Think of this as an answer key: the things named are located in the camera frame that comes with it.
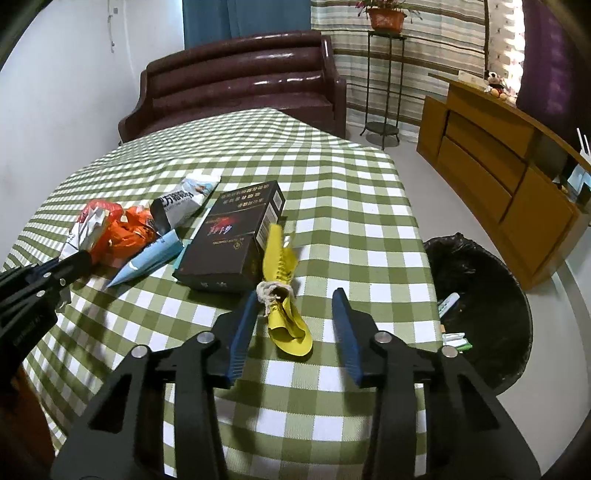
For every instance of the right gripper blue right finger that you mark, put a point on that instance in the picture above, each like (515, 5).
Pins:
(344, 318)

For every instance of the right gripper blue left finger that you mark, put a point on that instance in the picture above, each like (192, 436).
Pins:
(243, 322)

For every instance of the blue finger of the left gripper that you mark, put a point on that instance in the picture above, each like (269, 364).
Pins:
(65, 272)

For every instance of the white paper wrapper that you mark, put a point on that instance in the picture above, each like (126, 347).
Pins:
(85, 238)

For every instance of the yellow wrapper with string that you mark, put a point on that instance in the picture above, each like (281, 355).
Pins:
(286, 327)

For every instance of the black trash bin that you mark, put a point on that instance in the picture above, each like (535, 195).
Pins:
(492, 310)

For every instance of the orange crumpled plastic bag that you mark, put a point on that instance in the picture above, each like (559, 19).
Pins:
(126, 232)

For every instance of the red plastic bag far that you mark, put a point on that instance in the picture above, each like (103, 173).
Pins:
(99, 212)

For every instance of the black cigarette carton box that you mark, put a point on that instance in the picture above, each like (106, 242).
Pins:
(226, 254)

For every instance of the white green crumpled bag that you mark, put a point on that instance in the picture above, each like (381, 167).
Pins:
(459, 341)

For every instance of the light blue tube package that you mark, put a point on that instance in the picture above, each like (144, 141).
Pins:
(153, 256)

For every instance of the teal white toothpaste tube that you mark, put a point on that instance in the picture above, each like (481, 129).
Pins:
(179, 258)

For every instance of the white blue snack packet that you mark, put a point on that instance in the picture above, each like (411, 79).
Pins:
(171, 209)

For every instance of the black metal plant stand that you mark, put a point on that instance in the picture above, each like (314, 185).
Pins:
(384, 128)

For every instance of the wooden tv cabinet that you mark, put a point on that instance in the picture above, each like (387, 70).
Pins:
(506, 168)

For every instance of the striped curtain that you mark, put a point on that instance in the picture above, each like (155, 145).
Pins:
(449, 38)

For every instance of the dark brown leather sofa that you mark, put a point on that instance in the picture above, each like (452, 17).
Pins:
(292, 72)

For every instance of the mickey mouse plush toy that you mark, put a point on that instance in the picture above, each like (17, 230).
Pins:
(495, 85)

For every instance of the blue curtain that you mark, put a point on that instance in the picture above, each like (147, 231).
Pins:
(207, 21)

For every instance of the white wifi router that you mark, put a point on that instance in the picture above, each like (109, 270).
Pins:
(585, 150)

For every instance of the potted plant orange pot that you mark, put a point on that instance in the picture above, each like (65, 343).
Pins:
(387, 16)

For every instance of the purple curtain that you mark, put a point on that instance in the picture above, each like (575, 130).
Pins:
(555, 86)

